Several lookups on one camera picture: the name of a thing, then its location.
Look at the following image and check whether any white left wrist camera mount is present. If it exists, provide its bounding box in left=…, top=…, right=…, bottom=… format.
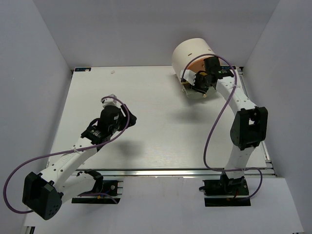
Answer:
left=100, top=94, right=118, bottom=109

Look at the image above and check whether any white cylindrical drawer cabinet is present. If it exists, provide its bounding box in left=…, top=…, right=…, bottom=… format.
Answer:
left=172, top=38, right=215, bottom=77

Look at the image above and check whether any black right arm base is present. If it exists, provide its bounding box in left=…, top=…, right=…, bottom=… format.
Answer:
left=199, top=173, right=251, bottom=207

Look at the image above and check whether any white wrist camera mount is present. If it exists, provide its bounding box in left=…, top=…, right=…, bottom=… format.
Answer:
left=180, top=70, right=196, bottom=86
left=100, top=94, right=118, bottom=109

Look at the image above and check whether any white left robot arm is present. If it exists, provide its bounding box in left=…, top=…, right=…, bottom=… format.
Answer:
left=22, top=105, right=137, bottom=220

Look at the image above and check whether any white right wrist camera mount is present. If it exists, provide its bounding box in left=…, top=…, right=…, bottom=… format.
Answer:
left=180, top=70, right=196, bottom=86

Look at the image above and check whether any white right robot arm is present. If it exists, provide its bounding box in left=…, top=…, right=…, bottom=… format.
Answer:
left=196, top=56, right=268, bottom=184

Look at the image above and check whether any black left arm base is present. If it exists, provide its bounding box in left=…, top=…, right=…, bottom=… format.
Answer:
left=71, top=169, right=123, bottom=205

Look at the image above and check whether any orange drawer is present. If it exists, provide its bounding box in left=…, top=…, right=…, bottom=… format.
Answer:
left=187, top=56, right=208, bottom=73

